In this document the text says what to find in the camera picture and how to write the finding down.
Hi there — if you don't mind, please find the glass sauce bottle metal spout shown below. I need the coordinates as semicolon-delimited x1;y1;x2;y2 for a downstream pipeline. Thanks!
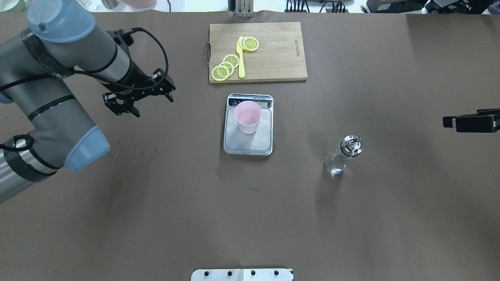
324;135;364;175

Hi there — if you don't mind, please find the grey digital kitchen scale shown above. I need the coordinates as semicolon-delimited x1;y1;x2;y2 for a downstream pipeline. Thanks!
223;94;274;155

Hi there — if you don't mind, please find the lemon slice end of row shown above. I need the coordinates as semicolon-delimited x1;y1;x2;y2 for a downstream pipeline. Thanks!
211;65;228;82

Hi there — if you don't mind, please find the yellow plastic knife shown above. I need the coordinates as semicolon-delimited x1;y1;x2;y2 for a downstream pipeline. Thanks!
236;36;246;79

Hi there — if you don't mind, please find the pink plastic cup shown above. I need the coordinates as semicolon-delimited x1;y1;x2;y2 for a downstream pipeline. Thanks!
234;101;262;135

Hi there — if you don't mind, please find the aluminium frame post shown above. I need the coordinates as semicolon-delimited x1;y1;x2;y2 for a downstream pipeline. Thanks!
234;0;255;18

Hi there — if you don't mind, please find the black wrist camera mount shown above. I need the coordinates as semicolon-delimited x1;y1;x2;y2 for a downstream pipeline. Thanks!
442;108;500;133

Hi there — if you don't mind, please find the lemon slice near board centre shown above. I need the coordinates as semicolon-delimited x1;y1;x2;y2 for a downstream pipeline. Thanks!
240;37;260;52

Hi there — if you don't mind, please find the pink bowl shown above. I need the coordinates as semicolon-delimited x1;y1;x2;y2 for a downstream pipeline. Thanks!
122;0;157;9

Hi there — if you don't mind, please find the black left camera cable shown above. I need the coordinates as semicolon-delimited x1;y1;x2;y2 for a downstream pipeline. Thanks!
74;27;169;91

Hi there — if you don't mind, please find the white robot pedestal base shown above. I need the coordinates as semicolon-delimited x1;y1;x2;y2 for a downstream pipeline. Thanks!
191;268;295;281

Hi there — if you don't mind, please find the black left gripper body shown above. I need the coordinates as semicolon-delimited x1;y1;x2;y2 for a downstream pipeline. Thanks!
102;69;176;114

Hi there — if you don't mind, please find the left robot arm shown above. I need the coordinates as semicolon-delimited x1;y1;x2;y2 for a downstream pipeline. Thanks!
1;0;175;202

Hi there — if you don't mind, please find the lemon slice middle of row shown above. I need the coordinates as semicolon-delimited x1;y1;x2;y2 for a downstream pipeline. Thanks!
219;62;235;78

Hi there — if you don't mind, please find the bamboo cutting board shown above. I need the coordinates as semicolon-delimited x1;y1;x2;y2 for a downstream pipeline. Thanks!
209;22;308;83

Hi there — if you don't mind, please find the lemon slice of row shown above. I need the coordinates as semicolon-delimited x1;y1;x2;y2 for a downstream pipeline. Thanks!
222;54;239;68
219;62;235;78

